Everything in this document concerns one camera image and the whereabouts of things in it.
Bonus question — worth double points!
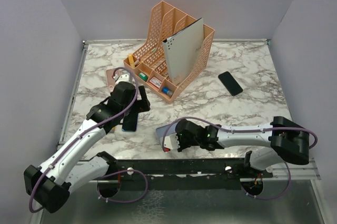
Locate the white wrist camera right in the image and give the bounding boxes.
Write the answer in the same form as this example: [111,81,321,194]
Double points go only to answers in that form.
[162,133,180,152]

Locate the blue grey round stamp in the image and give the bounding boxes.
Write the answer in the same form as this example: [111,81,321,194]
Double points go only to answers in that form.
[162,87,173,97]

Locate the black smartphone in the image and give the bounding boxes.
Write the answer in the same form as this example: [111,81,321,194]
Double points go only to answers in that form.
[218,71,243,96]

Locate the green stamp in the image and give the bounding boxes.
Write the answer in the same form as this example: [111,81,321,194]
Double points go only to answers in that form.
[139,72,148,82]

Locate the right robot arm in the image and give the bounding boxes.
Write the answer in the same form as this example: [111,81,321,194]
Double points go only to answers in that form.
[166,116,310,177]

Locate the peach plastic desk organizer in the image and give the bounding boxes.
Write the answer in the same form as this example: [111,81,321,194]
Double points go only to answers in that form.
[124,1,215,104]

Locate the lavender phone case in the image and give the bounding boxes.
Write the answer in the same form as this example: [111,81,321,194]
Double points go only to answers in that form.
[155,122,177,148]

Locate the pink phone case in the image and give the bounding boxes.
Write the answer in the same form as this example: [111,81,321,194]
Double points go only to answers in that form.
[105,69,124,92]

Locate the grey folder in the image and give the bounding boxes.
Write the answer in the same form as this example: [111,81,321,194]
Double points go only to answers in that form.
[162,18,204,86]

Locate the yellow item in organizer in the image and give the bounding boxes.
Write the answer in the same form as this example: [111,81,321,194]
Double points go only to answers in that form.
[128,54,135,69]

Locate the blue-edged smartphone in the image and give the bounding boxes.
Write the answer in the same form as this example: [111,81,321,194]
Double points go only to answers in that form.
[122,113,138,132]

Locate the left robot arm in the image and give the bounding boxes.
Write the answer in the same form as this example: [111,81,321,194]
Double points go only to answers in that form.
[24,81,150,213]

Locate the red white staples box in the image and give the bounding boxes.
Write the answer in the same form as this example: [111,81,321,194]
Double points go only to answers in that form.
[148,76,162,89]

